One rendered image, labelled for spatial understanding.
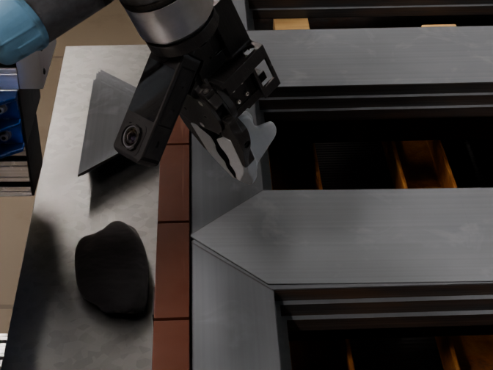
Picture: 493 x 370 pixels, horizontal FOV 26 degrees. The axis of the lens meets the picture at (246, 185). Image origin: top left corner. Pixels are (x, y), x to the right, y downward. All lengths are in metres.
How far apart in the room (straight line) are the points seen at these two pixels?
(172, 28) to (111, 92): 0.89
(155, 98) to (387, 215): 0.41
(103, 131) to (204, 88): 0.74
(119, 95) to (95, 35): 1.80
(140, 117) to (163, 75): 0.05
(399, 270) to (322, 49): 0.53
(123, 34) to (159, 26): 2.66
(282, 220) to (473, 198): 0.24
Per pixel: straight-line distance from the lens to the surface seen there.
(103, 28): 3.67
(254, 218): 1.28
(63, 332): 1.42
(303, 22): 1.85
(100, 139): 1.71
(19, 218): 2.79
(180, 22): 0.95
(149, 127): 0.99
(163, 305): 1.22
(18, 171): 1.57
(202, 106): 1.01
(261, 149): 1.09
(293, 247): 1.24
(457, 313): 1.23
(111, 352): 1.39
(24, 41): 0.91
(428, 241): 1.27
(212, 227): 1.27
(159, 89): 1.00
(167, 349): 1.17
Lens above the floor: 1.64
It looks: 35 degrees down
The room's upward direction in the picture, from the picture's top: straight up
